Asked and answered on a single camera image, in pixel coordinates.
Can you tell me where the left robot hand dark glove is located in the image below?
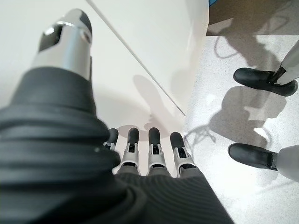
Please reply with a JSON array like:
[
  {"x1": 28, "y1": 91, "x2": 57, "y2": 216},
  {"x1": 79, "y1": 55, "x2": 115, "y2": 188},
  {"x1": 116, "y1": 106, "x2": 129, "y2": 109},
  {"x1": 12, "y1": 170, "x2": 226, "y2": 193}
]
[{"x1": 0, "y1": 8, "x2": 234, "y2": 224}]

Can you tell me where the dark dishwasher door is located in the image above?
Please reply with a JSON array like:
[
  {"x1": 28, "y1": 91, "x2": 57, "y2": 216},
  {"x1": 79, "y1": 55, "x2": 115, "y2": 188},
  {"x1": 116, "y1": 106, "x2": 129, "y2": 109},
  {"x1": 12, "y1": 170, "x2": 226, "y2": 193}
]
[{"x1": 209, "y1": 0, "x2": 299, "y2": 37}]

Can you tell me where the wide white cabinet door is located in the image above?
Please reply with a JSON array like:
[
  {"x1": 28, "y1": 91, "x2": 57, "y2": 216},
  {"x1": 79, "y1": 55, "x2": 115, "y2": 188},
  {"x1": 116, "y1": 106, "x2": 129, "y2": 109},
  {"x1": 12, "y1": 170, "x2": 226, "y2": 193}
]
[{"x1": 0, "y1": 0, "x2": 186, "y2": 140}]

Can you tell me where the narrow white cabinet door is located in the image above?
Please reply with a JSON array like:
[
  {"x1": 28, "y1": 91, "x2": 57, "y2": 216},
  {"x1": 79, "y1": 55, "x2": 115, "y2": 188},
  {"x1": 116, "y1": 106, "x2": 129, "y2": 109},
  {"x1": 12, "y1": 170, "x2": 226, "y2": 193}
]
[{"x1": 87, "y1": 0, "x2": 210, "y2": 117}]

